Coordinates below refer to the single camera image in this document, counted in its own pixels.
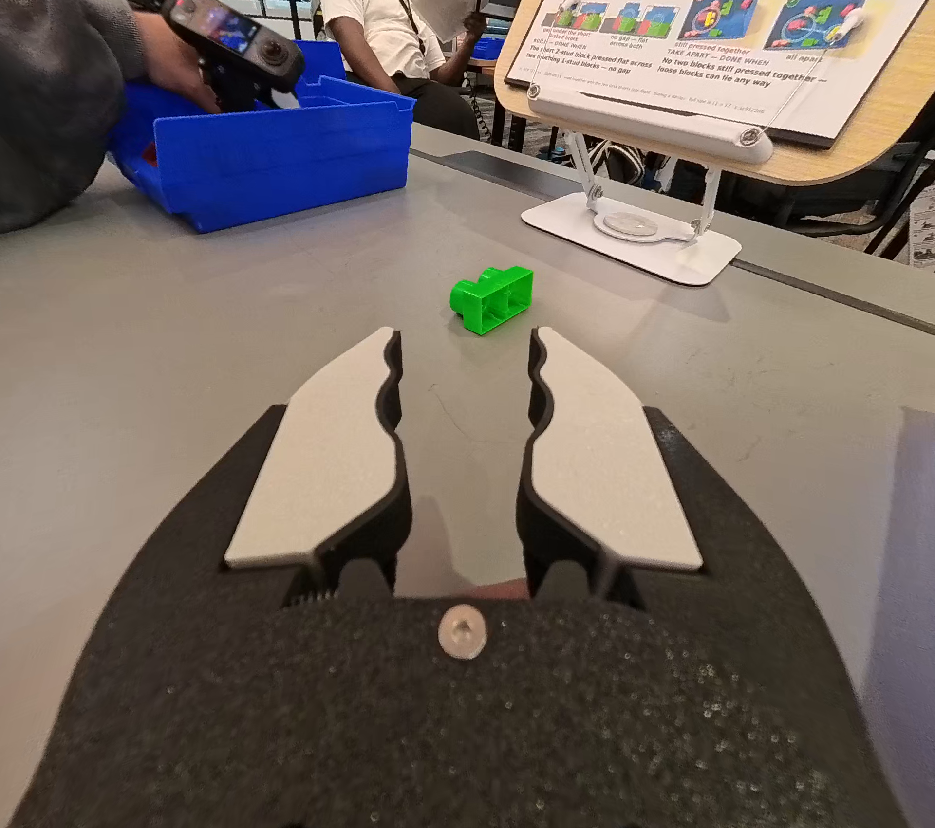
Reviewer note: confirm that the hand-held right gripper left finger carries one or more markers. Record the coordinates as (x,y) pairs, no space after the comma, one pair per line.
(321,470)

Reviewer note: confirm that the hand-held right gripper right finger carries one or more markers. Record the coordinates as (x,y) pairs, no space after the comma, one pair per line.
(606,470)

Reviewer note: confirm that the blue plastic bin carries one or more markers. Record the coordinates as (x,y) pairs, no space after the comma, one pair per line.
(292,163)

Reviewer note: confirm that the green two-stud block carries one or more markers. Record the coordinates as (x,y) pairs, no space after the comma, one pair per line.
(497,306)

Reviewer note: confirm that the grey desk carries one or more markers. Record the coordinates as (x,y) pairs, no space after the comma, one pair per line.
(219,346)

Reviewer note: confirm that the person's left hand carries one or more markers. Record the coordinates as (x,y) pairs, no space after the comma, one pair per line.
(172,61)

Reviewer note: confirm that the red toy block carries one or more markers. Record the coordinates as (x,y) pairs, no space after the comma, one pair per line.
(150,155)

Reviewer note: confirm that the white instruction stand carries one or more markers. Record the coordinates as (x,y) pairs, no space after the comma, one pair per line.
(635,244)

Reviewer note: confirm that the small blue bin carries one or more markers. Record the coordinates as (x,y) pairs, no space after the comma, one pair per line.
(486,48)

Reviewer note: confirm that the white printed floor sign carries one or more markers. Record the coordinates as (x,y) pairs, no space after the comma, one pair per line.
(922,229)

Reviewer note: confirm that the printed instruction sheet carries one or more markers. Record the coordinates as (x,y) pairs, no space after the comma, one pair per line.
(730,3)

